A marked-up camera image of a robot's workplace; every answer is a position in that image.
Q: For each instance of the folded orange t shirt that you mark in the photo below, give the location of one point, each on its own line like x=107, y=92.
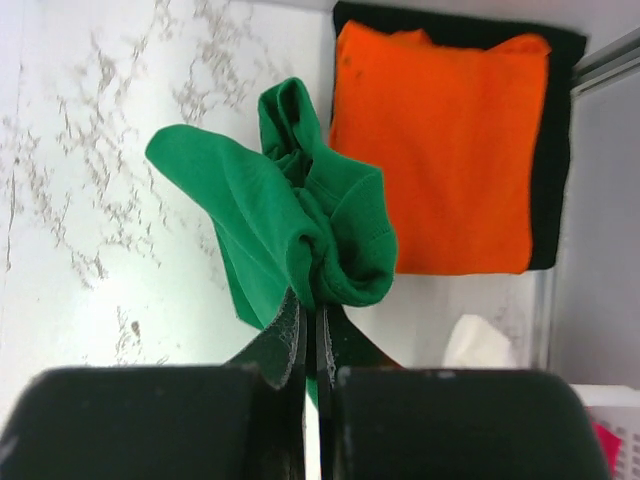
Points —
x=454, y=132

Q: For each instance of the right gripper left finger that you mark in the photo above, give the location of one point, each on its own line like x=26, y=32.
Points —
x=243, y=419

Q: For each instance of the right aluminium frame post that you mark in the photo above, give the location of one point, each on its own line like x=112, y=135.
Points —
x=607, y=65

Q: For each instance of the white t shirt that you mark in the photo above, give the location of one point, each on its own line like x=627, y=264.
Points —
x=476, y=344

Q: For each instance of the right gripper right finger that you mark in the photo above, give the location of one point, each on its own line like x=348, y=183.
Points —
x=379, y=420

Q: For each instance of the folded black t shirt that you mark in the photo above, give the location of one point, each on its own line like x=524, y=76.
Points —
x=552, y=153

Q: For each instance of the red t shirt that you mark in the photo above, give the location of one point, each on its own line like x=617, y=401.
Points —
x=610, y=443

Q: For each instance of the green t shirt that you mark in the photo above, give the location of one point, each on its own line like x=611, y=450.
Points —
x=294, y=216

